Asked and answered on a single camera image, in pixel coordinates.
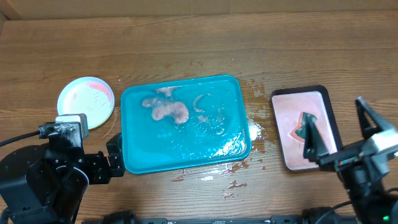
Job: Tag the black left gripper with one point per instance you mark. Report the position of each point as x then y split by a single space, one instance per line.
102 174

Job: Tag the light blue plate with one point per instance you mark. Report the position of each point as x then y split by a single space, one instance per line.
88 95

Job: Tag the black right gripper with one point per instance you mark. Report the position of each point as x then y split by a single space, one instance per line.
313 141

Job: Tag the pink green scrub sponge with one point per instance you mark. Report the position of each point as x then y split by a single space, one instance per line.
299 132

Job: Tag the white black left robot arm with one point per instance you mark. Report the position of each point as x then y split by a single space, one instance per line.
46 183

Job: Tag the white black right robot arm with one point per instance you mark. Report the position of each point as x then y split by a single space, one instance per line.
374 208

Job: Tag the teal plastic tray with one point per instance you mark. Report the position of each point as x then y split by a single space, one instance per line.
183 123

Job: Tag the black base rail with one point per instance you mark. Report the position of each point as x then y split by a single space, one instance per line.
276 219

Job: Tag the black rectangular water tray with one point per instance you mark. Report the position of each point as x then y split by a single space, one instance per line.
287 105

